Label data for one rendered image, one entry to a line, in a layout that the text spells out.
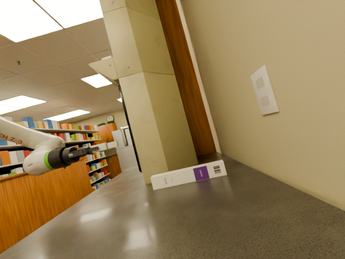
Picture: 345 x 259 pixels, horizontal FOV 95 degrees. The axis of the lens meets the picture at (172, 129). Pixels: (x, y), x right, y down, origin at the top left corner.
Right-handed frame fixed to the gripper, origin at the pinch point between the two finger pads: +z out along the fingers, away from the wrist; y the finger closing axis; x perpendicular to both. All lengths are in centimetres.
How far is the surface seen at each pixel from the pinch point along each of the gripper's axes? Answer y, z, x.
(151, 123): -5.1, 22.4, -4.4
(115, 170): 494, -222, 83
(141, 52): -3.0, 25.6, -36.1
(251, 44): -31, 56, -15
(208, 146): 32, 49, 16
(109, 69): -4.6, 10.3, -32.0
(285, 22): -43, 56, -13
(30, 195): 134, -182, 36
